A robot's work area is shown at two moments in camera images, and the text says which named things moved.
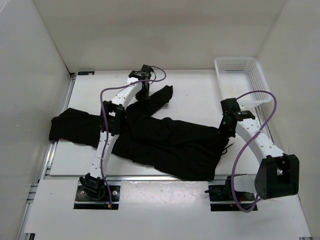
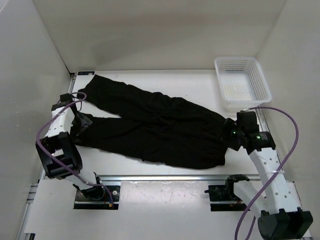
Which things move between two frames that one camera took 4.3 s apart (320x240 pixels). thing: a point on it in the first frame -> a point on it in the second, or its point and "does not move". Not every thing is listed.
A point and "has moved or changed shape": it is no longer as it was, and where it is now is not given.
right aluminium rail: (263, 122) does not move
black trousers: (163, 144) has moved or changed shape
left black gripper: (141, 97) -> (85, 122)
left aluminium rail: (67, 92) does not move
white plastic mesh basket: (236, 76) does not move
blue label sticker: (86, 73) does not move
